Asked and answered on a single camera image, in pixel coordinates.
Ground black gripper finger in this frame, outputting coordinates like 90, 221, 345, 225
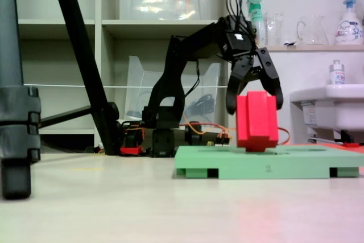
255, 46, 284, 111
226, 57, 254, 115

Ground grey tripod leg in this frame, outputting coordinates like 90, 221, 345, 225
0, 0, 42, 200

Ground glass beaker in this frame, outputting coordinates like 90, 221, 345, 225
263, 11, 286, 46

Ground glass pitcher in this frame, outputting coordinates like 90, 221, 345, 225
296, 15, 330, 46

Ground white pump soap bottle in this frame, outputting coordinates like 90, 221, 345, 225
334, 0, 364, 46

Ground orange cable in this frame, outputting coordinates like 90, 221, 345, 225
125, 113, 291, 146

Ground red clamp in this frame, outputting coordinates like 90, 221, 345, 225
119, 145, 144, 156

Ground black arm wires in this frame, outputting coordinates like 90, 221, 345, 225
183, 0, 258, 99

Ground small clear sanitizer bottle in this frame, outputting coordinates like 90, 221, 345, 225
329, 59, 346, 86

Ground circuit board with connectors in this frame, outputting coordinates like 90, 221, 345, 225
206, 132, 233, 147

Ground red cross columnar block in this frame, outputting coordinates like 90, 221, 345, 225
235, 90, 280, 153

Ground black coiled cable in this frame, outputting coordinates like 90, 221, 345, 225
186, 93, 216, 120

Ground black table clamp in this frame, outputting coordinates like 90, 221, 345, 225
123, 122, 144, 153
184, 121, 202, 146

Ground black tripod leg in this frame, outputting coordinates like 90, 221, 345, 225
48, 0, 121, 155

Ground wooden ledge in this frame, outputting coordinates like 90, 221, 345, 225
257, 44, 364, 53

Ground green spray bottle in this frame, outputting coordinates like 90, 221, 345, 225
246, 0, 267, 46

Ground white sink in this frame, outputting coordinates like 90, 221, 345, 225
289, 83, 364, 142

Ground grey shelf unit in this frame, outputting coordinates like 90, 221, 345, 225
13, 0, 237, 147

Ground green shape-hole board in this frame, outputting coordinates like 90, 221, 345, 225
173, 145, 364, 180

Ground clear plastic document tray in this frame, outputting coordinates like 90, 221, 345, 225
124, 55, 222, 126

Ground white cord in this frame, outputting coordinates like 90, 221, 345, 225
22, 80, 230, 90

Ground black tripod strut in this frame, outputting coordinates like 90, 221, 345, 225
39, 105, 94, 129

